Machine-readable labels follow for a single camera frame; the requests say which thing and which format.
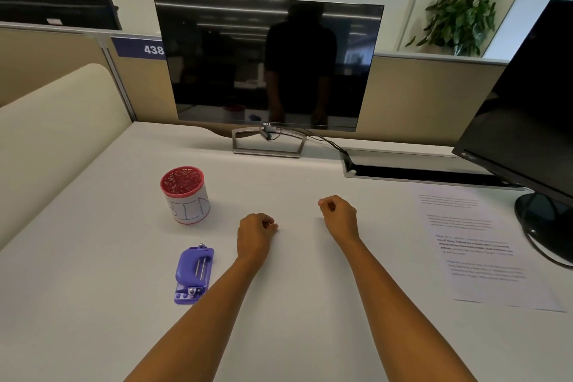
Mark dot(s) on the person's left hand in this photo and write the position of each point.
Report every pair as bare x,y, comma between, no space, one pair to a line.
254,236

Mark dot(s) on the person's right hand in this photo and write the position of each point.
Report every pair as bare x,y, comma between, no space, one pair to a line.
341,216

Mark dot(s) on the person's left fingers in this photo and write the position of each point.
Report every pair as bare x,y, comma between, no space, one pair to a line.
269,223

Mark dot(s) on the person's right fingers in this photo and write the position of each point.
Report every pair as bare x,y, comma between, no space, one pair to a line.
326,205

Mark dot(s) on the person's right forearm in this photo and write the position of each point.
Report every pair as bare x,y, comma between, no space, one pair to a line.
394,314

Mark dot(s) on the person's left forearm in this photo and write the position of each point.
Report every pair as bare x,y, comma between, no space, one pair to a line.
197,319

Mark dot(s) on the red mesh bin with paper label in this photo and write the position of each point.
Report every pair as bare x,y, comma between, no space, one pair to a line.
186,195

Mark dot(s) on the purple hand-held paper shredder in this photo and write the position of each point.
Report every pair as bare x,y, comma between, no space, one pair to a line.
194,274

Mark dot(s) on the beige desk partition panel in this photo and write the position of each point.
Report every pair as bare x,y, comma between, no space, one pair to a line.
429,99

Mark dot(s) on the silver-stand flat monitor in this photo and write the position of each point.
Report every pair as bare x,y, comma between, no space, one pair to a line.
268,64

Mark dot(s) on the printed white paper sheet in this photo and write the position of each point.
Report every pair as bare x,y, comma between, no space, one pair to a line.
483,252

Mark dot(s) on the blue number sign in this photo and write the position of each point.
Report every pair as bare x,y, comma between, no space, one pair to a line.
138,47

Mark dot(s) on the black monitor with round base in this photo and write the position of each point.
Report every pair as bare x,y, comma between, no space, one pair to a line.
528,117

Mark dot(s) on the cream rounded side panel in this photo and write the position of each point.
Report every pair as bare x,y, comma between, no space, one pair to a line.
53,144

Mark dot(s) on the large green potted plant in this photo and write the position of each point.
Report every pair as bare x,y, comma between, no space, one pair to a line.
461,14

